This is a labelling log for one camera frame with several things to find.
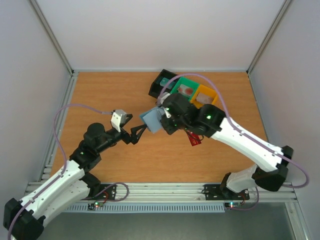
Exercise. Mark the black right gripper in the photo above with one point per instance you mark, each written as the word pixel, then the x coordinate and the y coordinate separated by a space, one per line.
pixel 165 122

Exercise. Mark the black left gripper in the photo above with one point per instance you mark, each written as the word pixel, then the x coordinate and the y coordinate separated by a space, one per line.
pixel 134 138

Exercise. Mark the teal card holder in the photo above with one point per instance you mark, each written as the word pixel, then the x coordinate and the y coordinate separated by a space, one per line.
pixel 152 118

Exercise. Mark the red VIP card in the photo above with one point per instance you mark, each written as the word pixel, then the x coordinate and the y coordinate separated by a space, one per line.
pixel 194 138

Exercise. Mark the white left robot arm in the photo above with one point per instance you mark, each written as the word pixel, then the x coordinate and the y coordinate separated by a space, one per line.
pixel 26 219

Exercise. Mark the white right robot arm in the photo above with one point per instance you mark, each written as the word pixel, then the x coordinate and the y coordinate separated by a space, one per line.
pixel 269 171

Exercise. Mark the red patterned card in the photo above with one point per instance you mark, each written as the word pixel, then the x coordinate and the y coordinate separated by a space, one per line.
pixel 185 90

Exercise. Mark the white VIP card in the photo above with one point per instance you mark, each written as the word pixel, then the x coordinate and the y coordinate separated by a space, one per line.
pixel 203 98

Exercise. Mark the teal card in bin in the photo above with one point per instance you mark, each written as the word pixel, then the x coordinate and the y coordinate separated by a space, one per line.
pixel 165 80

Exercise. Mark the black plastic bin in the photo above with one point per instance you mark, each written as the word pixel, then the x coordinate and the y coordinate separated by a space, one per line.
pixel 155 88

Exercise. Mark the green plastic bin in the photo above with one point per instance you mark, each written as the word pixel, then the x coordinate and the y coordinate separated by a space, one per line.
pixel 188 82

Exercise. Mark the yellow plastic bin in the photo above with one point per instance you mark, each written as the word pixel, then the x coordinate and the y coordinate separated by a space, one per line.
pixel 206 90

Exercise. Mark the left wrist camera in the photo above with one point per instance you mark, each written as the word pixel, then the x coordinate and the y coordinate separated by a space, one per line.
pixel 118 118

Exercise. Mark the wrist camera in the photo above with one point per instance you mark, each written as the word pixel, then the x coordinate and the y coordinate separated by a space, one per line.
pixel 118 118
pixel 160 100

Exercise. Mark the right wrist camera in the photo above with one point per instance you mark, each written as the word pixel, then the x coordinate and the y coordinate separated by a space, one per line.
pixel 160 100

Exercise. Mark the aluminium front rail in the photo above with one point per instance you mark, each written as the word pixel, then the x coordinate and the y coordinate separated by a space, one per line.
pixel 147 193

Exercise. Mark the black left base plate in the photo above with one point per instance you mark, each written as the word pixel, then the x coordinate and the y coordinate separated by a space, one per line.
pixel 105 191

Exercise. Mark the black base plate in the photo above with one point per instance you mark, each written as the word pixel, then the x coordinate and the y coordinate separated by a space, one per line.
pixel 212 192
pixel 105 191

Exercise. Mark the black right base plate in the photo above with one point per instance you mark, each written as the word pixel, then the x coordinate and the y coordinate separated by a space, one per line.
pixel 212 192

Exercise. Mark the grey slotted cable duct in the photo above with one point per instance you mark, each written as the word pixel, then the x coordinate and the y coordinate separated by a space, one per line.
pixel 146 208

